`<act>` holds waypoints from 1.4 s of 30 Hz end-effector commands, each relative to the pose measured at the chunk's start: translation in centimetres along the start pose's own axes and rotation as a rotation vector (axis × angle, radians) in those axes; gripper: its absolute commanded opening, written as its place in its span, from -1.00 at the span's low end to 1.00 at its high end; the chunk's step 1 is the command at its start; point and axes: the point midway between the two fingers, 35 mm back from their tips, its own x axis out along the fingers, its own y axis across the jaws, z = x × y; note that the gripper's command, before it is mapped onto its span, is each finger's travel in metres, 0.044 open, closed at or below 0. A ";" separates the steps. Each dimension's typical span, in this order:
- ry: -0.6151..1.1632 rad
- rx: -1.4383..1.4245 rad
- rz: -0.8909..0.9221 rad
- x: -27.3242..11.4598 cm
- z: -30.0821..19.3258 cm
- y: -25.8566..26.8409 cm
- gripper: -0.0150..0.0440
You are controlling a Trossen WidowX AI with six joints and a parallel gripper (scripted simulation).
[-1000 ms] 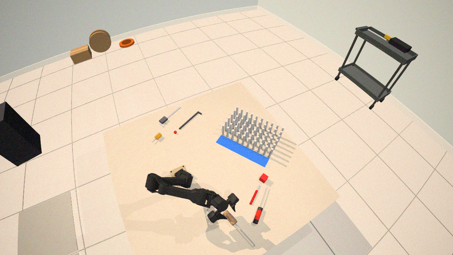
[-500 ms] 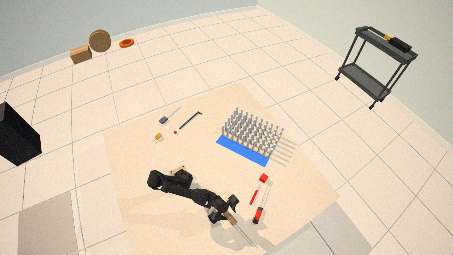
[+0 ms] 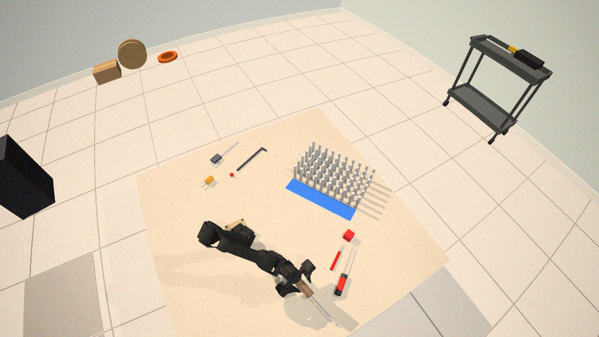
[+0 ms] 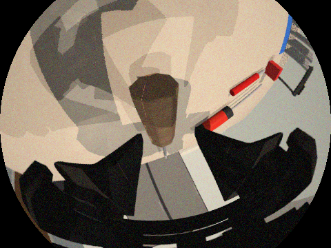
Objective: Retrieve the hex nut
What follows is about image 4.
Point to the blue flat strip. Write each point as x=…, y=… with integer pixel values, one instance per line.
x=286, y=34

